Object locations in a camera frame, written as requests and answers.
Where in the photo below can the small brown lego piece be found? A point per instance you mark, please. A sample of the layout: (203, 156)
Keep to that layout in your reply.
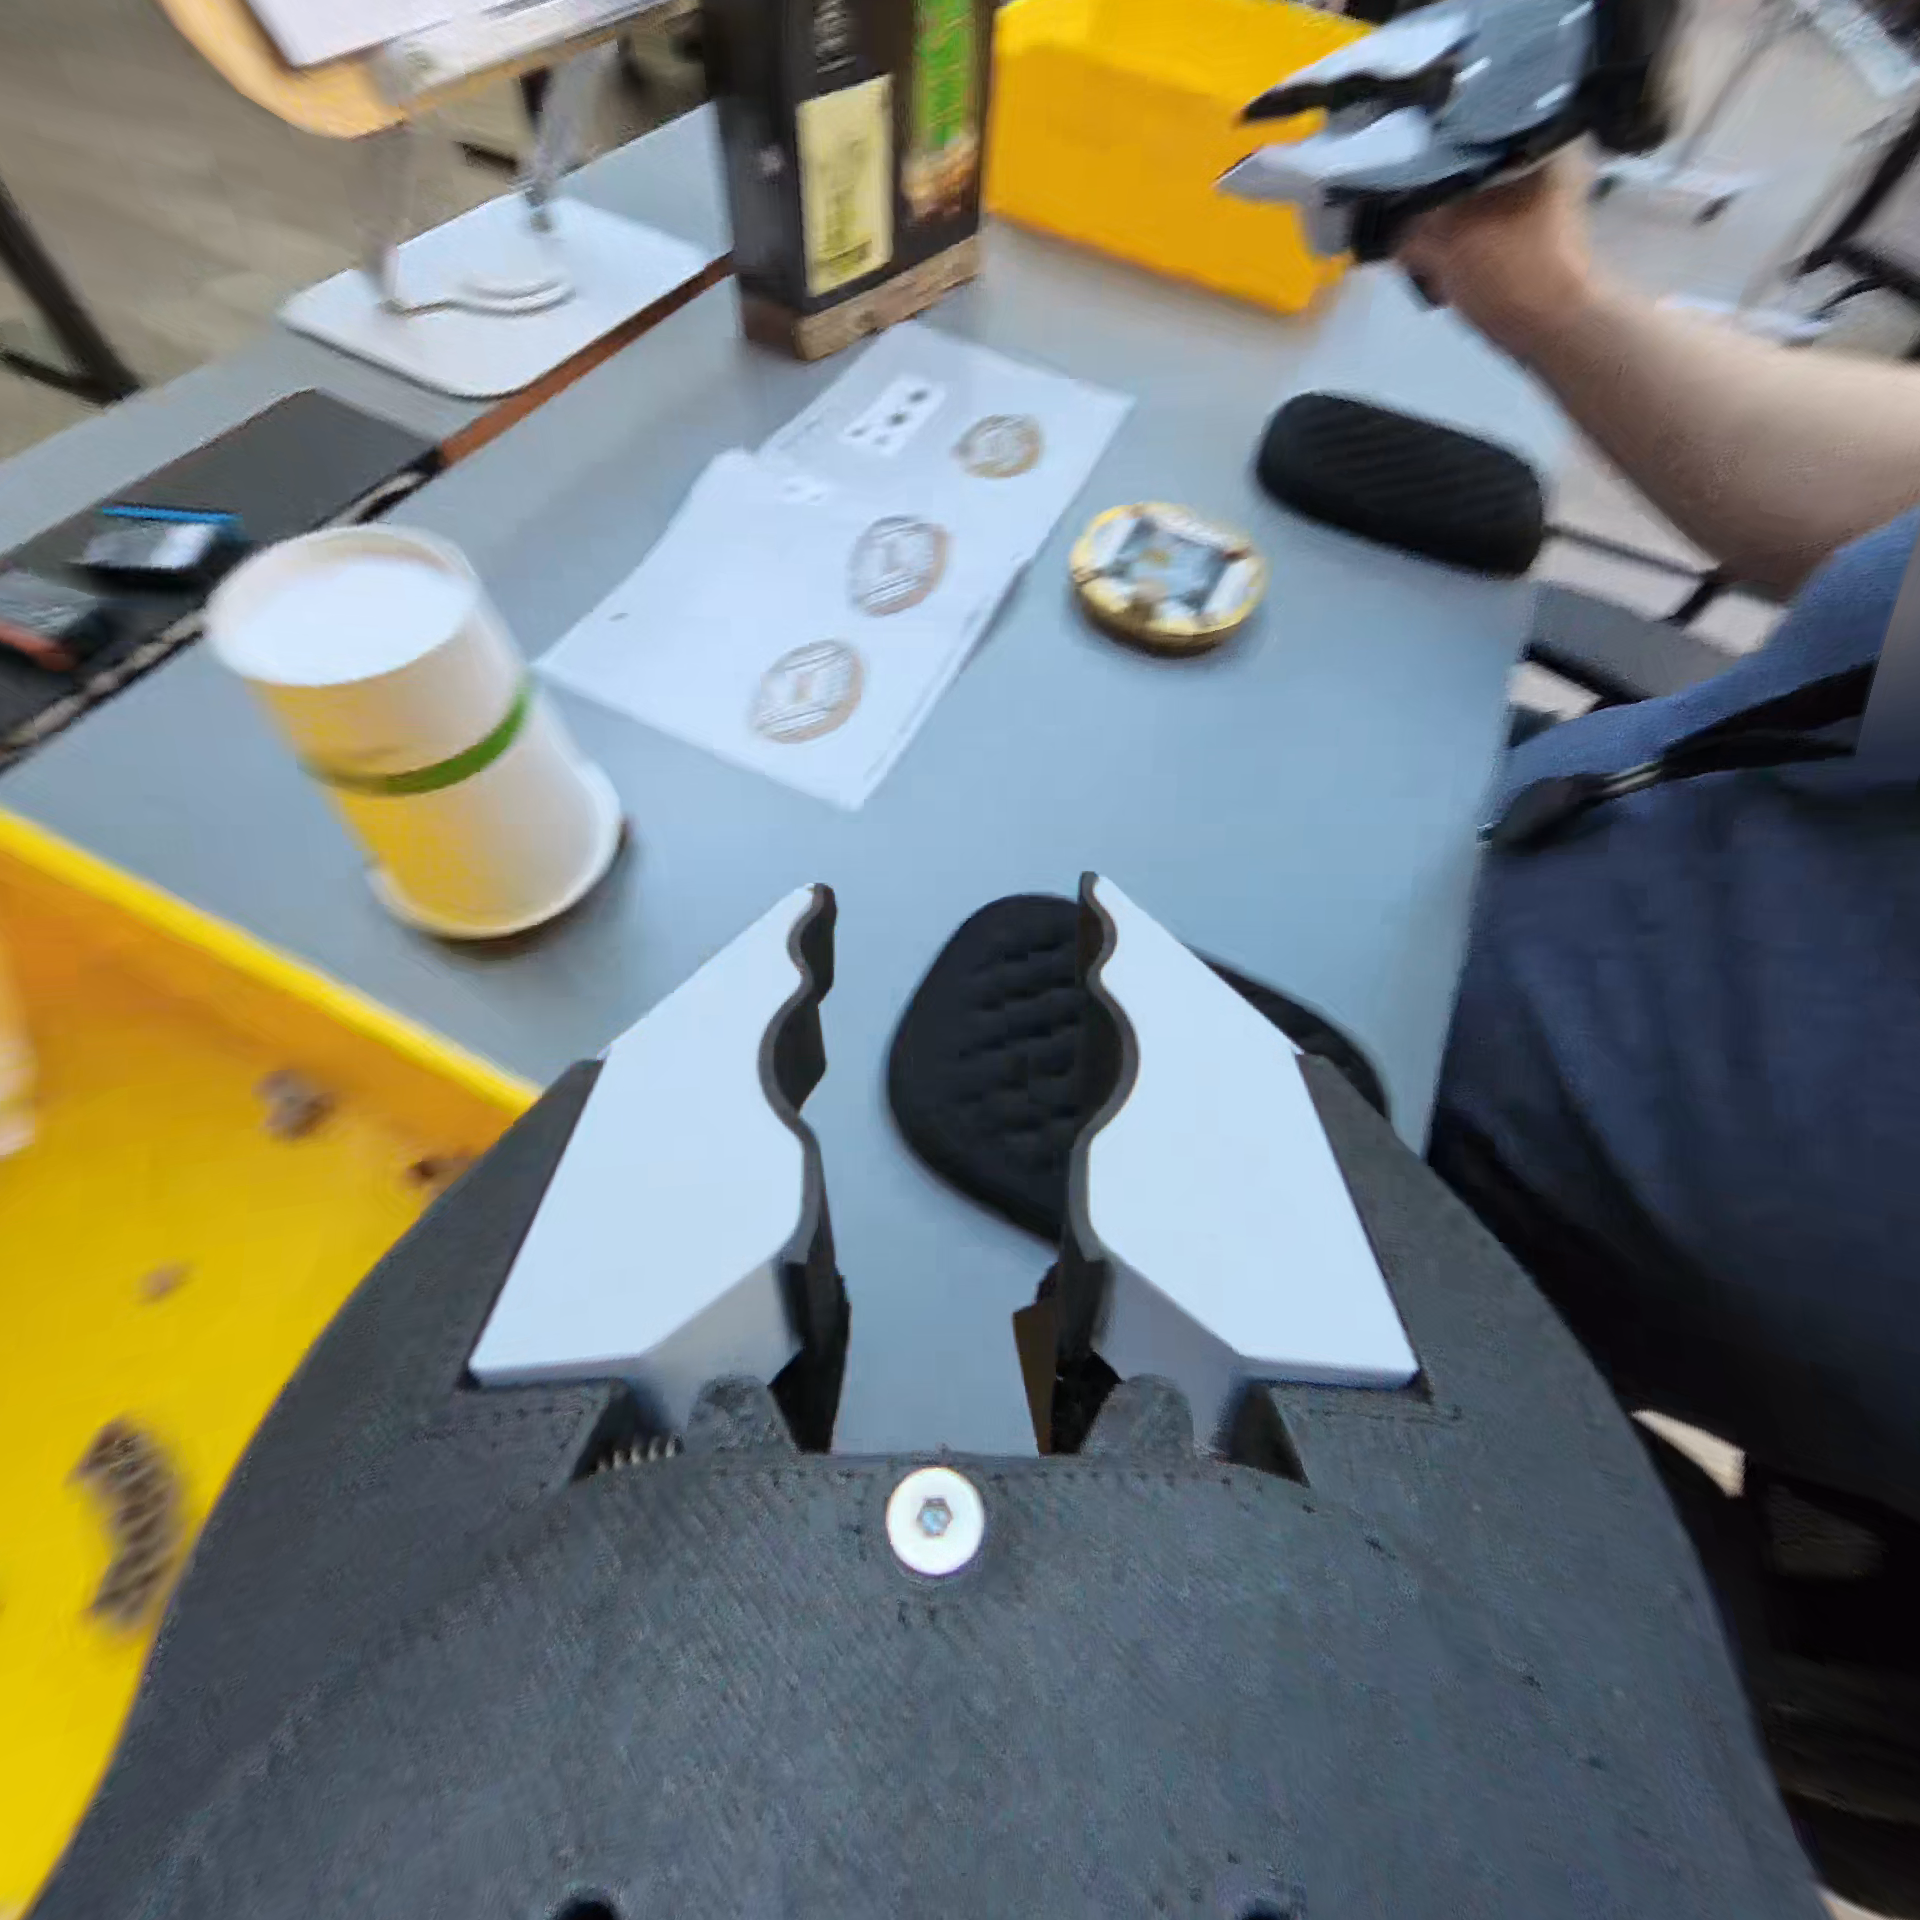
(438, 1166)
(297, 1108)
(163, 1284)

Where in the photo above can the black padded armrest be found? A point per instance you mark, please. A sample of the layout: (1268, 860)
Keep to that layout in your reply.
(991, 1051)
(1402, 481)

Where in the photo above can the person's right hand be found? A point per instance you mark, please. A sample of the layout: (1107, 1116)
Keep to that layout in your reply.
(1500, 255)

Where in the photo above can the dark lego set box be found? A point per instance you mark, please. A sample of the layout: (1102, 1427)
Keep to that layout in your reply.
(839, 181)

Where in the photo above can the person's right forearm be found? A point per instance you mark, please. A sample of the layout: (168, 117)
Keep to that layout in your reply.
(1723, 436)

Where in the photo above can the white paper cup green band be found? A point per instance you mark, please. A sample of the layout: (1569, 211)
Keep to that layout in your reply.
(420, 720)

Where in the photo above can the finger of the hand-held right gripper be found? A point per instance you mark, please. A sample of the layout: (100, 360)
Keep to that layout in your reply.
(1484, 54)
(1394, 159)

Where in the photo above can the silver laptop stand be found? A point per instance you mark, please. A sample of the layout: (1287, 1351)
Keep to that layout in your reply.
(494, 324)

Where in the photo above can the round gold lego model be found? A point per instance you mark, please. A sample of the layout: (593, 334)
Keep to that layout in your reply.
(1171, 580)

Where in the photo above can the black desk mat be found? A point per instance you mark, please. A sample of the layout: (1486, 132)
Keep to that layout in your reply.
(300, 452)

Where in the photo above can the black metal table leg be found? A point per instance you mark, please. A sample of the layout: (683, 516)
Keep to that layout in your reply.
(60, 301)

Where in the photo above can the black device blue edge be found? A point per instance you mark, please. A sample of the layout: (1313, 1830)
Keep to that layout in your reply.
(159, 547)

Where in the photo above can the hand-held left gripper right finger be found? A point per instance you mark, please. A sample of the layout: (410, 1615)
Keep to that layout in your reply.
(1243, 1201)

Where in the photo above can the yellow plastic bin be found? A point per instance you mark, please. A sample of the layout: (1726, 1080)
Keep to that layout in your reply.
(150, 1051)
(1142, 149)

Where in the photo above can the light wooden board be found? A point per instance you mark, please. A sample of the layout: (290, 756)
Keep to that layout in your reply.
(284, 83)

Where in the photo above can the lego instruction booklet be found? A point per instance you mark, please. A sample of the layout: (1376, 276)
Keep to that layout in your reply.
(705, 585)

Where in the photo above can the black device orange edge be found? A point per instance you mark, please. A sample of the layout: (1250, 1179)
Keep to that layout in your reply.
(43, 619)

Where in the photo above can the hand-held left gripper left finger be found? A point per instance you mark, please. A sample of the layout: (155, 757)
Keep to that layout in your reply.
(644, 1201)

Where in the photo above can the long curved brown lego piece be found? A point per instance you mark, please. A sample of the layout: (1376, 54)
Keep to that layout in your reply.
(135, 1516)

